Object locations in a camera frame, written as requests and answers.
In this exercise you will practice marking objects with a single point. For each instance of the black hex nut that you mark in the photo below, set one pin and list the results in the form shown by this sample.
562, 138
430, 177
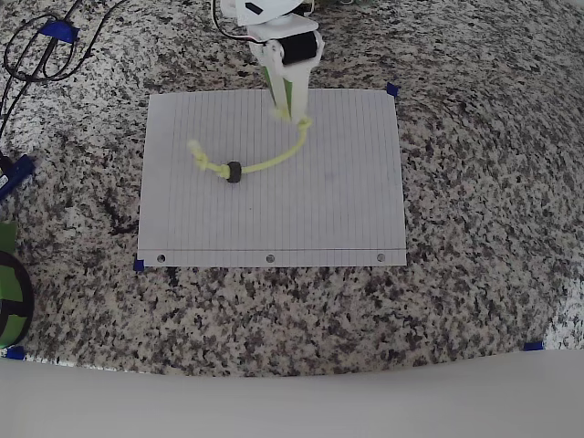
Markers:
234, 172

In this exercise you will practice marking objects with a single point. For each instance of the lined paper sheet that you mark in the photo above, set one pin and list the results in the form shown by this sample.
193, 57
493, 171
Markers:
205, 214

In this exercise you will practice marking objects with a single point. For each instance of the green filament spool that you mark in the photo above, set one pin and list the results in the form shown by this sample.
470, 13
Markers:
13, 283

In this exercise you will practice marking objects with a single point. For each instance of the blue tape piece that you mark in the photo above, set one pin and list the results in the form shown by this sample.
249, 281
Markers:
392, 90
533, 347
59, 31
16, 352
139, 264

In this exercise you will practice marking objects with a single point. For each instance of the white foam board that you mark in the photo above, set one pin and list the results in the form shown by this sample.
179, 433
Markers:
292, 406

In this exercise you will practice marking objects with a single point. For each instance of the green flat piece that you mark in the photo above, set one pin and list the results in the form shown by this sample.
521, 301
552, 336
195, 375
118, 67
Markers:
7, 235

